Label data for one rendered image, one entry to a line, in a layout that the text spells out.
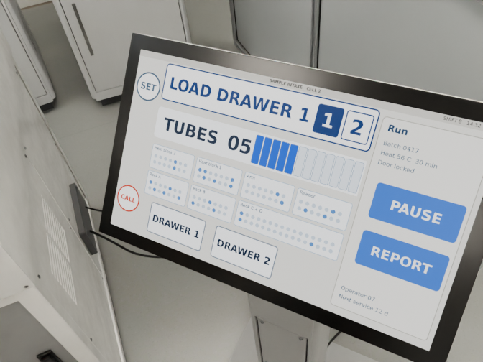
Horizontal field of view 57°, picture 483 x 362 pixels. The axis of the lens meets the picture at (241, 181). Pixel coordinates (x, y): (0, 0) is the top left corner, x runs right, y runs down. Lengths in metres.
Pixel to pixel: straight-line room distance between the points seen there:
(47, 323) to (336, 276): 0.67
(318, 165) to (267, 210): 0.09
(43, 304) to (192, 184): 0.49
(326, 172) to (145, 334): 1.27
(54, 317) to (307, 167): 0.68
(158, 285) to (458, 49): 1.29
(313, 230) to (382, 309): 0.13
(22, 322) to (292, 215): 0.67
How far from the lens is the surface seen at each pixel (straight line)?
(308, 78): 0.57
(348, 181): 0.55
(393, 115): 0.54
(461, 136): 0.54
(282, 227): 0.58
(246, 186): 0.59
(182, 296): 1.75
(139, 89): 0.67
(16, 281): 0.92
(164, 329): 1.71
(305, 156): 0.56
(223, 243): 0.62
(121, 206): 0.70
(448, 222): 0.55
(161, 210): 0.66
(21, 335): 1.10
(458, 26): 1.28
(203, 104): 0.62
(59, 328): 1.09
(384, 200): 0.55
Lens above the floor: 1.51
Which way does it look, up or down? 48 degrees down
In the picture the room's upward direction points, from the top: 7 degrees counter-clockwise
